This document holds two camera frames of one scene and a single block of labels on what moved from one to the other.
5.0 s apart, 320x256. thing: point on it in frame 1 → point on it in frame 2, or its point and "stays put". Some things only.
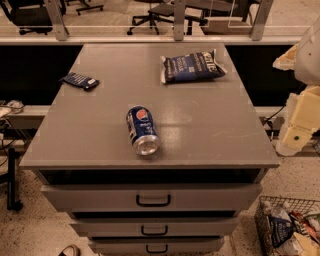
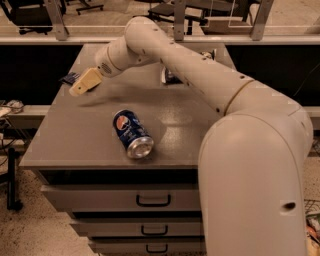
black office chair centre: [157, 13] stays put
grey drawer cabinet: [153, 148] stays put
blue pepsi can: [142, 130] → [131, 134]
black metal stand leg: [12, 203] stays put
